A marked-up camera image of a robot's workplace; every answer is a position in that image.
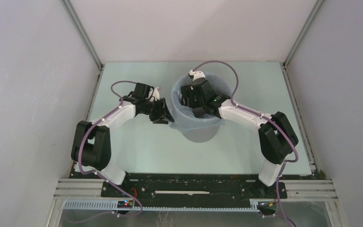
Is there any grey plastic trash bin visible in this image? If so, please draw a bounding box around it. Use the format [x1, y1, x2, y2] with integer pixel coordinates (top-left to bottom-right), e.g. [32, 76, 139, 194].
[170, 72, 232, 143]

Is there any aluminium extrusion base left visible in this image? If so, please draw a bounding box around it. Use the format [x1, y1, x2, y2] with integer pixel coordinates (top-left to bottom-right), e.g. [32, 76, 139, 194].
[53, 179, 104, 200]

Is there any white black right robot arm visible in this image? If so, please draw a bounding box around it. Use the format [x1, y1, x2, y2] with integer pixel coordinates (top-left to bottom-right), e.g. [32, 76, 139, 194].
[181, 70, 298, 198]

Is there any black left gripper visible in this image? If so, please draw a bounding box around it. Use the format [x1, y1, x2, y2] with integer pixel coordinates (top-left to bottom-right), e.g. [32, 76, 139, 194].
[142, 98, 174, 125]

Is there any white slotted cable duct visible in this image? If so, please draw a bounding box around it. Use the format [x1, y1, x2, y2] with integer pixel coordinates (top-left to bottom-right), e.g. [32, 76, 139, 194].
[63, 199, 259, 212]

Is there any aluminium frame rail left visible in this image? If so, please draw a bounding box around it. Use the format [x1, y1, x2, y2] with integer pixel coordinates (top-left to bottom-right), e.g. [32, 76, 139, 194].
[60, 0, 104, 120]

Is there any aluminium frame rail right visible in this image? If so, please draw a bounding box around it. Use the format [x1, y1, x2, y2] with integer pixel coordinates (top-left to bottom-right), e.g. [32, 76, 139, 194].
[280, 0, 325, 174]

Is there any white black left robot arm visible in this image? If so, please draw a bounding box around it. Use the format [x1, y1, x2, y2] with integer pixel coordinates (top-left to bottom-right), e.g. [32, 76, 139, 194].
[71, 83, 174, 197]

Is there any aluminium frame rail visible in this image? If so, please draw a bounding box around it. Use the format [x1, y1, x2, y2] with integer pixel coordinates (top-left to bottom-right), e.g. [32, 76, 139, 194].
[60, 0, 104, 120]
[280, 0, 325, 174]

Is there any small electronics board with leds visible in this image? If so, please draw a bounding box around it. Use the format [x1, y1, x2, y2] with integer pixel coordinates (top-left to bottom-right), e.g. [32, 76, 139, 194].
[117, 200, 134, 209]

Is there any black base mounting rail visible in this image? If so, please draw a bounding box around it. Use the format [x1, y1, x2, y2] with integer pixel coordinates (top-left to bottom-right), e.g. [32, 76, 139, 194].
[101, 173, 287, 208]

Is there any blue translucent trash bag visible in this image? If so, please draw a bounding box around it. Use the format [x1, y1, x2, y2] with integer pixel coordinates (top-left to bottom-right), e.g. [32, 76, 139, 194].
[166, 71, 232, 133]

